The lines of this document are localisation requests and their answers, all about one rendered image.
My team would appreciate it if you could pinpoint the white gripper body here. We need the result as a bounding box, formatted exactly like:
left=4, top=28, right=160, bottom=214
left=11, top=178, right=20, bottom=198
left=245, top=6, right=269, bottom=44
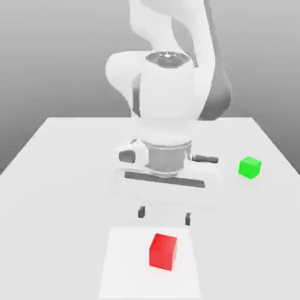
left=109, top=165, right=221, bottom=210

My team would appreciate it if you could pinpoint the small red cube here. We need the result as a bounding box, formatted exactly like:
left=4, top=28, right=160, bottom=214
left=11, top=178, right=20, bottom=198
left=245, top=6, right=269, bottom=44
left=149, top=233, right=178, bottom=272

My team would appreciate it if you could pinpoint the small green cube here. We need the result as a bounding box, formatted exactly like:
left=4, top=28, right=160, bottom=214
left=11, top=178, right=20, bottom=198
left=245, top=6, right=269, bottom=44
left=238, top=156, right=263, bottom=180

